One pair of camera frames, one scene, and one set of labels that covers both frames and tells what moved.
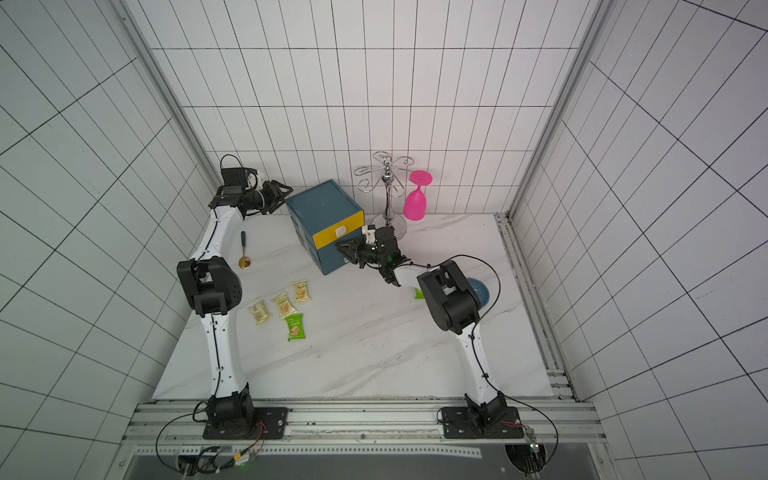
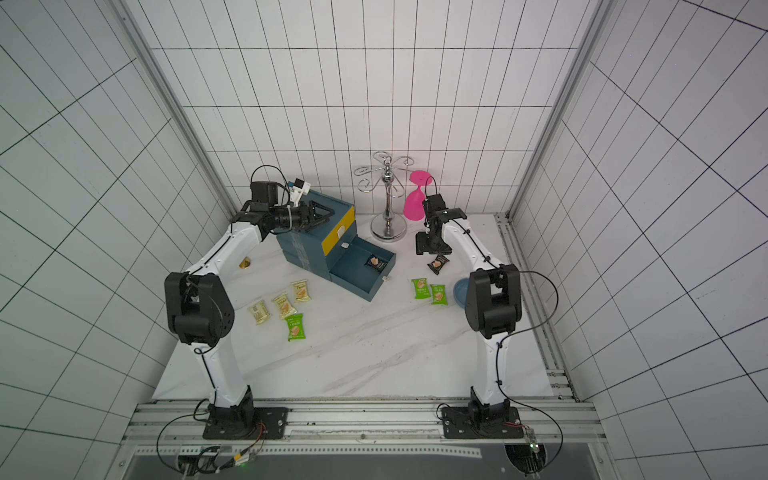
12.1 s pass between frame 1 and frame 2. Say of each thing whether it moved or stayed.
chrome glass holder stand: stayed
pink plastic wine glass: stayed
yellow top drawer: moved
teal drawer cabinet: moved
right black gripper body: moved
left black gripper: moved
